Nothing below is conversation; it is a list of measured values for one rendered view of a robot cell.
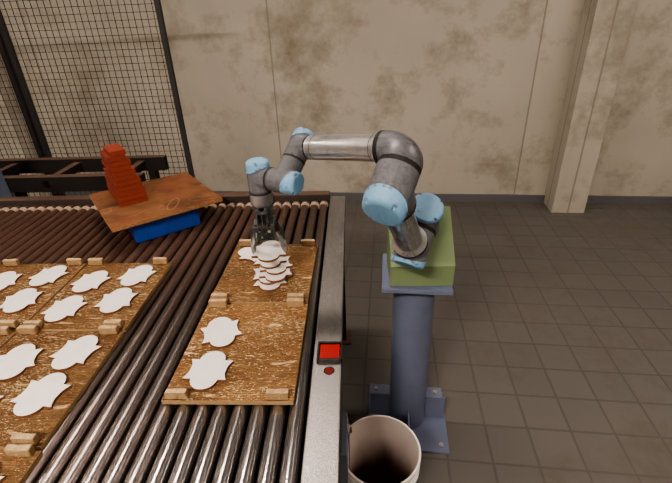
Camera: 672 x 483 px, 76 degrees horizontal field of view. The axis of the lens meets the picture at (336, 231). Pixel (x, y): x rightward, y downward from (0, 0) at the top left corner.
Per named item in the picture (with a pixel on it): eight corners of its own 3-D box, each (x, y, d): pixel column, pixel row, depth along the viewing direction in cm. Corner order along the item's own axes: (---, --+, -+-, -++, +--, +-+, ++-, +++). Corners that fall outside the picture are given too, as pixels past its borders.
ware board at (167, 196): (186, 174, 243) (185, 171, 242) (222, 201, 207) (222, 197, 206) (89, 197, 217) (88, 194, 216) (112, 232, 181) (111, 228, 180)
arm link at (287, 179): (302, 157, 130) (273, 152, 135) (288, 189, 127) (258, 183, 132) (312, 170, 136) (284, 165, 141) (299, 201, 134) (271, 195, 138)
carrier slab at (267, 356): (308, 307, 148) (308, 303, 147) (293, 405, 111) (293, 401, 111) (208, 308, 149) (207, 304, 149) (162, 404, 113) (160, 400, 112)
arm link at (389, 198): (437, 238, 151) (419, 157, 103) (424, 277, 148) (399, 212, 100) (405, 230, 156) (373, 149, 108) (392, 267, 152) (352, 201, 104)
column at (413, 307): (440, 389, 230) (456, 248, 190) (449, 454, 196) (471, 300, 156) (369, 384, 234) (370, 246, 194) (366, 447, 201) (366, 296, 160)
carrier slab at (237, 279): (318, 247, 185) (317, 244, 184) (307, 305, 149) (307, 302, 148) (238, 247, 187) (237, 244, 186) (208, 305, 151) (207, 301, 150)
